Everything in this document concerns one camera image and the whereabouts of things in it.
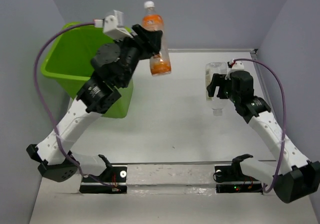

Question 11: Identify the green plastic bin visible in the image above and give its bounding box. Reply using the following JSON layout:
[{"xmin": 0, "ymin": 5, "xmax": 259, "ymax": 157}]
[{"xmin": 40, "ymin": 21, "xmax": 135, "ymax": 119}]

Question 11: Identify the orange drink bottle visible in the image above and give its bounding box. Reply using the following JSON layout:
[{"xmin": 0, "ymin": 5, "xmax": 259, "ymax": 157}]
[{"xmin": 142, "ymin": 1, "xmax": 172, "ymax": 76}]

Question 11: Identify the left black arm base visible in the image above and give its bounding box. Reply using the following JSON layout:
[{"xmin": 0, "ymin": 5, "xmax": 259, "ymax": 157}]
[{"xmin": 79, "ymin": 154, "xmax": 128, "ymax": 194}]

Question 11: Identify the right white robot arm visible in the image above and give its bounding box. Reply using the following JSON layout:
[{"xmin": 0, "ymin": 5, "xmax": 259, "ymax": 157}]
[{"xmin": 206, "ymin": 71, "xmax": 320, "ymax": 203}]

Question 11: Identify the aluminium table edge rail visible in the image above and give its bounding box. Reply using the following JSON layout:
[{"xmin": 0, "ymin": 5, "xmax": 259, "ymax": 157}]
[{"xmin": 169, "ymin": 48, "xmax": 257, "ymax": 53}]

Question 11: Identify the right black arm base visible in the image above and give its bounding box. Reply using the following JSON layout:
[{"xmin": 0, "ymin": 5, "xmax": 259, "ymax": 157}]
[{"xmin": 212, "ymin": 165, "xmax": 263, "ymax": 194}]

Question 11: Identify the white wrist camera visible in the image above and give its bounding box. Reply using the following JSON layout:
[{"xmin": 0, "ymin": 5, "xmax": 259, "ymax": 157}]
[
  {"xmin": 94, "ymin": 10, "xmax": 132, "ymax": 40},
  {"xmin": 225, "ymin": 60, "xmax": 245, "ymax": 80}
]

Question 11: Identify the clear bottle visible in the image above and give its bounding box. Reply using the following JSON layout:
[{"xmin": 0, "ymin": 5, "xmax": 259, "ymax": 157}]
[{"xmin": 205, "ymin": 62, "xmax": 227, "ymax": 116}]

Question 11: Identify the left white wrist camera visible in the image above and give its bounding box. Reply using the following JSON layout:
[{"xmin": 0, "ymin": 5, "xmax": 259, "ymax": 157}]
[{"xmin": 94, "ymin": 10, "xmax": 132, "ymax": 40}]

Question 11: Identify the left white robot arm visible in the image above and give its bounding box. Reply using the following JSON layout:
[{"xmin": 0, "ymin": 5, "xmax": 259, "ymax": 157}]
[{"xmin": 26, "ymin": 25, "xmax": 163, "ymax": 183}]

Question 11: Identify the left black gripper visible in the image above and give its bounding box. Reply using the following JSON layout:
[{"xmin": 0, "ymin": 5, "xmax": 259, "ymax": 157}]
[{"xmin": 113, "ymin": 25, "xmax": 164, "ymax": 89}]

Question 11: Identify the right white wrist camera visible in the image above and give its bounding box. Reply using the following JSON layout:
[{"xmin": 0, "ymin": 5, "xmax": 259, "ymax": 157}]
[{"xmin": 225, "ymin": 60, "xmax": 245, "ymax": 80}]

